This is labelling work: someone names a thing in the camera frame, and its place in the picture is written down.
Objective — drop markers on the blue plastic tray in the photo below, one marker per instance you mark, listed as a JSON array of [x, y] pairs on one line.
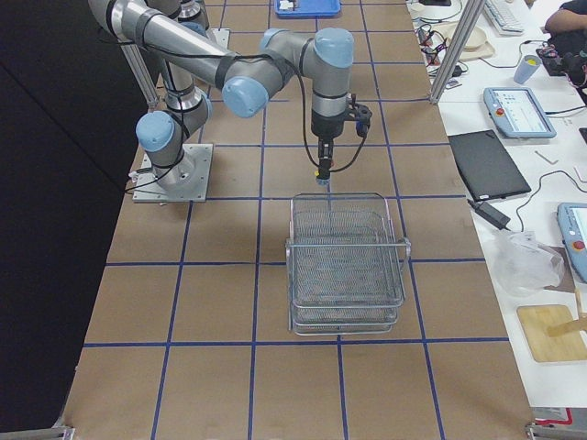
[[311, 9]]

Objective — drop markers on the left teach pendant tablet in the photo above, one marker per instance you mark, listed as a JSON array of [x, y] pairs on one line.
[[516, 113]]

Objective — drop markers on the seated person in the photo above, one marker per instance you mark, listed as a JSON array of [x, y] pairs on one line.
[[571, 16]]

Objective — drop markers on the black laptop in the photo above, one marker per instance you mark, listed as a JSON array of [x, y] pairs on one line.
[[485, 166]]

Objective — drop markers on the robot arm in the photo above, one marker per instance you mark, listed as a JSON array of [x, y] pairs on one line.
[[164, 37], [247, 84]]

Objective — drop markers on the teach pendant tablet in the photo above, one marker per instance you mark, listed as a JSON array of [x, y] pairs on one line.
[[516, 113], [572, 224]]

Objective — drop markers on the white circuit breaker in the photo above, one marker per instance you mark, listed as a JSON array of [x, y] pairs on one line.
[[287, 5]]

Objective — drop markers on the wire mesh shelf basket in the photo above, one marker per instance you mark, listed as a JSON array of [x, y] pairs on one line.
[[345, 265]]

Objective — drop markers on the clear plastic bag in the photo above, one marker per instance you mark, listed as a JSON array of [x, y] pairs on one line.
[[523, 265]]

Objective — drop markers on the black power adapter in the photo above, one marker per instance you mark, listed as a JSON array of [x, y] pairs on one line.
[[490, 214]]

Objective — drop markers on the white plate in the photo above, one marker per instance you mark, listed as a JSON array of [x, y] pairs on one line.
[[477, 45]]

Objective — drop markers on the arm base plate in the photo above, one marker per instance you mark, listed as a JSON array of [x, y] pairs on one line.
[[187, 181]]

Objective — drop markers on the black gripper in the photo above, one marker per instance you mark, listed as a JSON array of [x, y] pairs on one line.
[[327, 128]]

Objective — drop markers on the aluminium profile post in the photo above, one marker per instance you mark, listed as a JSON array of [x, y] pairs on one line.
[[468, 19]]

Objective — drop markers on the light blue cup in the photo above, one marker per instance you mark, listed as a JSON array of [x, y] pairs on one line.
[[526, 68]]

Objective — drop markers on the wooden cutting board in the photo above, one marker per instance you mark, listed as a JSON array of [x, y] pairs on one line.
[[552, 334]]

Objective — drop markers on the white keyboard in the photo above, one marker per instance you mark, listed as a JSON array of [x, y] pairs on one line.
[[499, 14]]

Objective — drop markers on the black wrist camera blue light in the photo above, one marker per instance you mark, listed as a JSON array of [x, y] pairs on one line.
[[359, 114]]

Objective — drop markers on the right teach pendant tablet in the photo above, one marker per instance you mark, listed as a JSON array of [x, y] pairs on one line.
[[572, 224]]

